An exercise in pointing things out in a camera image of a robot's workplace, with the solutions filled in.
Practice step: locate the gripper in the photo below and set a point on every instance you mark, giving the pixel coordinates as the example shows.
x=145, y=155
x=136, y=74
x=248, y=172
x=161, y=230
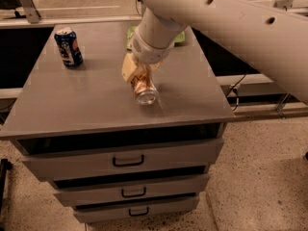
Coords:
x=148, y=50

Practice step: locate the orange soda can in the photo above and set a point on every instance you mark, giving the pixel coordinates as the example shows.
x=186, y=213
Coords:
x=145, y=93

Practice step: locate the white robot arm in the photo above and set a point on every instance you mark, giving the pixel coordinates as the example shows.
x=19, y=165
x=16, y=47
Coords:
x=270, y=40

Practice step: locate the blue soda can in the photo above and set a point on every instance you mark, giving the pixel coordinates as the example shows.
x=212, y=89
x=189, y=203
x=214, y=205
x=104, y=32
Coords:
x=67, y=43

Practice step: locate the green snack bag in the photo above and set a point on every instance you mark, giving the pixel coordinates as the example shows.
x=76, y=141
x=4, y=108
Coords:
x=130, y=32

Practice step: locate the grey drawer cabinet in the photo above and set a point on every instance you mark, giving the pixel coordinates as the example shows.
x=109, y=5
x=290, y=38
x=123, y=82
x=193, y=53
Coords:
x=91, y=107

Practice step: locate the top grey drawer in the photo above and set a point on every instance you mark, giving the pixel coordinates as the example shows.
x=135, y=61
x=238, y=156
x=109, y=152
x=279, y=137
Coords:
x=121, y=160

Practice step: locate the grey drawer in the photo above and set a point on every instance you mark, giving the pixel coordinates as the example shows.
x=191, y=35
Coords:
x=121, y=160
x=133, y=190
x=139, y=209

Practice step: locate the middle grey drawer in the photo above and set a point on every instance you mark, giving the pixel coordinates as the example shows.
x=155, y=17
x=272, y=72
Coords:
x=133, y=190

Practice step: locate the bottom grey drawer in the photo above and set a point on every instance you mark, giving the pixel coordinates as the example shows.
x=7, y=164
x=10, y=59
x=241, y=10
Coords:
x=139, y=209

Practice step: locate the grey metal railing frame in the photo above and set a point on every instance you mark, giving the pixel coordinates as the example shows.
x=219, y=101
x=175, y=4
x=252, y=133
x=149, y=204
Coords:
x=64, y=13

